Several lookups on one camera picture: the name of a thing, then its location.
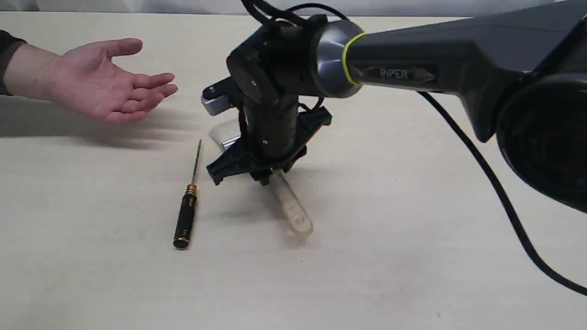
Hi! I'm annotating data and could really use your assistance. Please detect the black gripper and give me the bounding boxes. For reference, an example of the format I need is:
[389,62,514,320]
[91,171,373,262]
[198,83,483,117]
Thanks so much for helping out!
[207,15,332,185]

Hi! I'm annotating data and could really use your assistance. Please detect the wooden paint brush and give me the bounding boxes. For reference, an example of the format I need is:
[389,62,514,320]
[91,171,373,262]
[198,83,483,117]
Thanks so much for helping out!
[208,119,314,238]

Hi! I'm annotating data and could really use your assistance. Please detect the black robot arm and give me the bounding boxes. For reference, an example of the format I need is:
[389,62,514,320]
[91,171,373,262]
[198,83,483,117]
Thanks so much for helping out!
[201,0,586,212]

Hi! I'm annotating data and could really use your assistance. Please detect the forearm with dark sleeve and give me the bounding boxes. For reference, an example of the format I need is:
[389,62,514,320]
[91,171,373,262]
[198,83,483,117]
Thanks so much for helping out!
[0,30,59,101]

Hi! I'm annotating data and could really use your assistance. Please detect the open human hand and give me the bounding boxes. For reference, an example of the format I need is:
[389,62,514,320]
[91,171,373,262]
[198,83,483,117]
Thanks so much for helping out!
[44,38,178,125]

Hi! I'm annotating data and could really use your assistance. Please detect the black gold precision screwdriver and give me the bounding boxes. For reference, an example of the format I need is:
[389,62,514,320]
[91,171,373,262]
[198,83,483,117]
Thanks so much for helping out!
[173,139,203,250]

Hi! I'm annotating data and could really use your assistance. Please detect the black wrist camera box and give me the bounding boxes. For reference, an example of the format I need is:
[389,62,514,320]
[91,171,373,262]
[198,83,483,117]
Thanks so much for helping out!
[200,77,239,116]

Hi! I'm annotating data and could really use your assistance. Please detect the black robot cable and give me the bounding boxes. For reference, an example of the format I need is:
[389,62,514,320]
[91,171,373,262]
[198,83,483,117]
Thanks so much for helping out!
[240,0,587,296]

